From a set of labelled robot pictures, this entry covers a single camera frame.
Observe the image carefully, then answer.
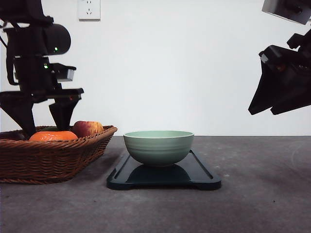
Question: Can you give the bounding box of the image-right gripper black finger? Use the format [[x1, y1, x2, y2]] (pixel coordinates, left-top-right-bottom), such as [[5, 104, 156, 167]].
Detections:
[[270, 70, 311, 115], [248, 52, 287, 115]]

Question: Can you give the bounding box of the black image-left gripper body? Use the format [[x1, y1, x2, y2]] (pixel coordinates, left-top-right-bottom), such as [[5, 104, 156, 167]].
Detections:
[[14, 55, 84, 103]]

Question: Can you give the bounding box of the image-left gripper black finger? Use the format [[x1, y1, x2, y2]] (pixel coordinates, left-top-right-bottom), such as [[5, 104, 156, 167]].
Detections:
[[49, 98, 81, 131]]

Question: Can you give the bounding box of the black gripper finger frame edge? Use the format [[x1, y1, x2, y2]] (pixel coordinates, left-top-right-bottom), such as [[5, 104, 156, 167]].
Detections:
[[0, 91, 35, 140]]

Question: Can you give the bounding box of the black image-right gripper body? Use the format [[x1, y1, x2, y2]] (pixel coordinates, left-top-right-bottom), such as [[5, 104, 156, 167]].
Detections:
[[258, 29, 311, 88]]

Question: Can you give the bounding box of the light green ceramic bowl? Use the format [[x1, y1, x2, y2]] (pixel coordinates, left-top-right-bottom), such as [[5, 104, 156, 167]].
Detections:
[[123, 130, 194, 167]]

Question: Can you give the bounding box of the black image-left robot arm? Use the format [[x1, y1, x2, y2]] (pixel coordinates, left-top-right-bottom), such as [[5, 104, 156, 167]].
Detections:
[[0, 0, 84, 138]]

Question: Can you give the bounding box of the brown woven wicker basket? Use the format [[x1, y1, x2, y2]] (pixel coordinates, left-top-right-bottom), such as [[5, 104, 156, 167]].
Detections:
[[0, 125, 117, 184]]

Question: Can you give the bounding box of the dark green avocado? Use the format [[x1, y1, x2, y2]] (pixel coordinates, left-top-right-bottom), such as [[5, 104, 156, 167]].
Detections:
[[42, 126, 58, 132]]

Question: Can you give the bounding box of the red yellow apple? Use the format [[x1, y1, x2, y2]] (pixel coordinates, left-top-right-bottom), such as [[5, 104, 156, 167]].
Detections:
[[73, 121, 104, 137]]

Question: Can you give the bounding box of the dark purple eggplant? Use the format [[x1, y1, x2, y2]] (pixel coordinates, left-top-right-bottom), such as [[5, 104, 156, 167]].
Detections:
[[0, 130, 25, 140]]

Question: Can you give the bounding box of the orange tangerine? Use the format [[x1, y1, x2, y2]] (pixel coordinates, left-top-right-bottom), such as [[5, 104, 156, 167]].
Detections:
[[30, 131, 78, 141]]

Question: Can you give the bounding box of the dark rectangular serving tray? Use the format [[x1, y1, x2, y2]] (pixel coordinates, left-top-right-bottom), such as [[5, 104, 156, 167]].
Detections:
[[107, 150, 222, 190]]

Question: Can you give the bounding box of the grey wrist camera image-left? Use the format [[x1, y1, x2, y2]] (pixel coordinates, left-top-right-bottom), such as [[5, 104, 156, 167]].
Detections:
[[50, 63, 76, 82]]

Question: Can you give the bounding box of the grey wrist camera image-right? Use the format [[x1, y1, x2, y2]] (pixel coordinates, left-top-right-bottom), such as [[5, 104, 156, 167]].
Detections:
[[261, 0, 311, 25]]

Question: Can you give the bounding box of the white wall socket left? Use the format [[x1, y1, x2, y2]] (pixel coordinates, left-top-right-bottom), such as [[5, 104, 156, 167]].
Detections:
[[78, 0, 101, 22]]

